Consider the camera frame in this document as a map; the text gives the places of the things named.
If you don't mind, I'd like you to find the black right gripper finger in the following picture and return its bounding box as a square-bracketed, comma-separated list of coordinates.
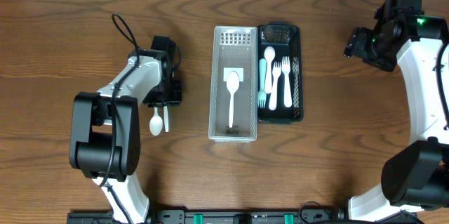
[343, 27, 360, 58]
[352, 27, 374, 59]

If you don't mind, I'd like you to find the white plastic spoon upside-down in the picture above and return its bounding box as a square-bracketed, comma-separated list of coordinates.
[149, 107, 163, 136]

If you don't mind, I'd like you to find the white plastic fork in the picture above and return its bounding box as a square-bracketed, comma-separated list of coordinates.
[281, 56, 292, 107]
[269, 62, 281, 111]

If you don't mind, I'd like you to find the small white plastic spoon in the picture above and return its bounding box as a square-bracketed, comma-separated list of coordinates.
[264, 46, 275, 94]

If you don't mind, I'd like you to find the pale green plastic fork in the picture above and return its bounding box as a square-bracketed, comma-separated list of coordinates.
[257, 58, 267, 109]

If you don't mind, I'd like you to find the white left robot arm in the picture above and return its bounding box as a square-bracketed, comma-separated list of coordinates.
[69, 47, 180, 223]

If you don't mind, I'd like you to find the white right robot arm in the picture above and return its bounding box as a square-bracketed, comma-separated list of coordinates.
[344, 14, 448, 222]

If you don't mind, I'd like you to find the clear plastic basket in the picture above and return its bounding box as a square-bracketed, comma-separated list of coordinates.
[208, 26, 257, 143]

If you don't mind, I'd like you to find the black plastic basket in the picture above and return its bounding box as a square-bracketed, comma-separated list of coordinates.
[257, 22, 304, 124]

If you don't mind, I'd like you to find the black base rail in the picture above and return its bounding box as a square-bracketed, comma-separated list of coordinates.
[67, 205, 424, 224]

